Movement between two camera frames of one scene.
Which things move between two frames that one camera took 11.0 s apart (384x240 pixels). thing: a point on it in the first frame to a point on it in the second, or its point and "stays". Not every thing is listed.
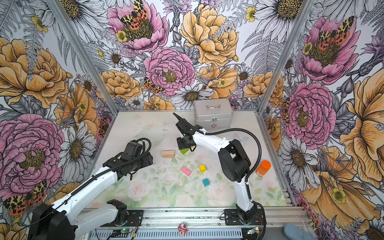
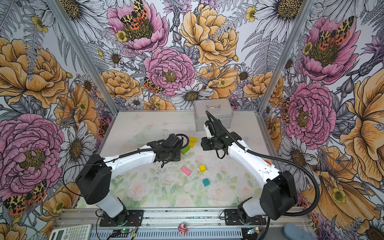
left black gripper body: [140, 162] to [174, 156]
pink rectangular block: [186, 170] stays
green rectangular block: [183, 151] stays
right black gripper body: [183, 143] to [209, 144]
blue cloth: [294, 232] stays
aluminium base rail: [275, 216] stays
